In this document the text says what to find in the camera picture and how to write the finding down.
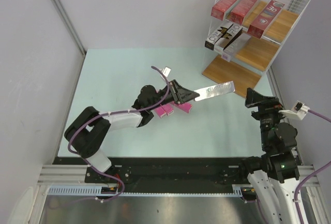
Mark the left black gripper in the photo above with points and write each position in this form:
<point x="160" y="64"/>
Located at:
<point x="181" y="94"/>

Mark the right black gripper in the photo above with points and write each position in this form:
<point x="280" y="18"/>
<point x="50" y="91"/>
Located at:
<point x="265" y="104"/>

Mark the silver WR toothpaste box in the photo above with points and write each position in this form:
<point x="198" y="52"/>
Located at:
<point x="217" y="34"/>

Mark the silver O toothpaste box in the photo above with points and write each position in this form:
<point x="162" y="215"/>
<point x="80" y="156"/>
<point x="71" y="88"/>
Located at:
<point x="230" y="35"/>

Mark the plain silver toothpaste box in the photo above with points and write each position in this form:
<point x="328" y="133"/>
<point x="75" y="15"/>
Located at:
<point x="230" y="51"/>

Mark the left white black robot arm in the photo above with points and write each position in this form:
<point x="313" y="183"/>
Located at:
<point x="88" y="131"/>

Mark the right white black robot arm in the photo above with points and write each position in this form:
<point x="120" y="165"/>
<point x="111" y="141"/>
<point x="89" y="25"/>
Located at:
<point x="275" y="175"/>

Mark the pink toothpaste box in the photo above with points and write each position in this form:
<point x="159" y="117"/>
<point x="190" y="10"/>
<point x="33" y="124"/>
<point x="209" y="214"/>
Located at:
<point x="161" y="111"/>
<point x="186" y="107"/>
<point x="168" y="109"/>

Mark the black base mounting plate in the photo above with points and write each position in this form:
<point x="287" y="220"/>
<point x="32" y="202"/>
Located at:
<point x="184" y="175"/>

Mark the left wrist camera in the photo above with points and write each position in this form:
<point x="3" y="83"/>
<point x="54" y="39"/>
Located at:
<point x="166" y="71"/>

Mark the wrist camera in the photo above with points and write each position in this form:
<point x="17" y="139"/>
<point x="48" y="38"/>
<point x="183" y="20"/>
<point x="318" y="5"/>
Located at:
<point x="166" y="71"/>
<point x="298" y="111"/>

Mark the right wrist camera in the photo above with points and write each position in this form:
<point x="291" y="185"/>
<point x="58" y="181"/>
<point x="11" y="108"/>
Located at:
<point x="298" y="111"/>

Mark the white wire wooden shelf rack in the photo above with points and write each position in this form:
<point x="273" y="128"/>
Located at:
<point x="256" y="57"/>

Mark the aluminium rail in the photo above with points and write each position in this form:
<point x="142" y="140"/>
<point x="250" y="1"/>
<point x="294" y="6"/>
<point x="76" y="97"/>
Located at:
<point x="62" y="175"/>

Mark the slotted cable duct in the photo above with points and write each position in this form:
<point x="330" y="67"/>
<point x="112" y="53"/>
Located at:
<point x="59" y="190"/>

